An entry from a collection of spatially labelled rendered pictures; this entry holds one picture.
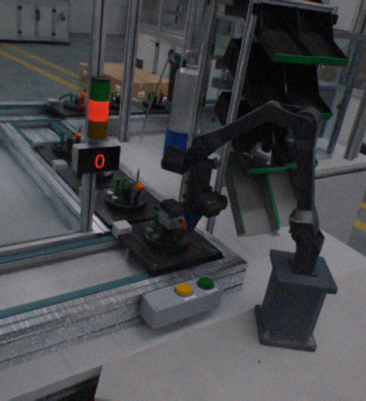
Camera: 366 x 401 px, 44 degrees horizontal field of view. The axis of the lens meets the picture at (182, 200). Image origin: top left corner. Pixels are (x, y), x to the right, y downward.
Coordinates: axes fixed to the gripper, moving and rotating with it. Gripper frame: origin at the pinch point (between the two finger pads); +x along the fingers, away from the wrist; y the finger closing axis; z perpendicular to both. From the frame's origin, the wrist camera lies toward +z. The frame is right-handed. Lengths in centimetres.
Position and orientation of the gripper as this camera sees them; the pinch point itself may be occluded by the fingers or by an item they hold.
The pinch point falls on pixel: (192, 220)
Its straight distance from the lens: 123.5
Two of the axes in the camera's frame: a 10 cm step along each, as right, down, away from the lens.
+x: -1.4, 8.9, 4.3
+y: 8.2, -1.4, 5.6
